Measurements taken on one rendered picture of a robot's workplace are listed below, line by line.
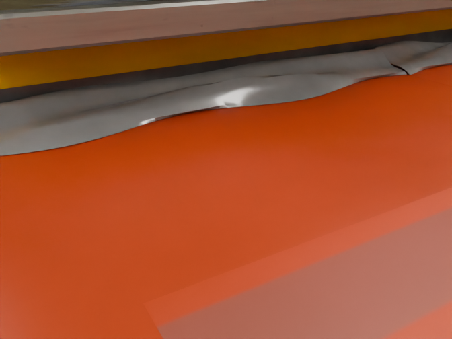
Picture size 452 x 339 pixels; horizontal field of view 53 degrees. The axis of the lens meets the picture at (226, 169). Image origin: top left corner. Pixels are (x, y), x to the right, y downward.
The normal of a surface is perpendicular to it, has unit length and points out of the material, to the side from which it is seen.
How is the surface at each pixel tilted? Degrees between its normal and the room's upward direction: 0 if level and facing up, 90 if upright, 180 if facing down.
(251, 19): 89
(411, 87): 0
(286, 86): 43
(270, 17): 89
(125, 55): 89
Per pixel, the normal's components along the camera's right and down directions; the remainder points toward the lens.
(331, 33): 0.50, 0.36
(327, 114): -0.01, -0.90
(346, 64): 0.21, -0.55
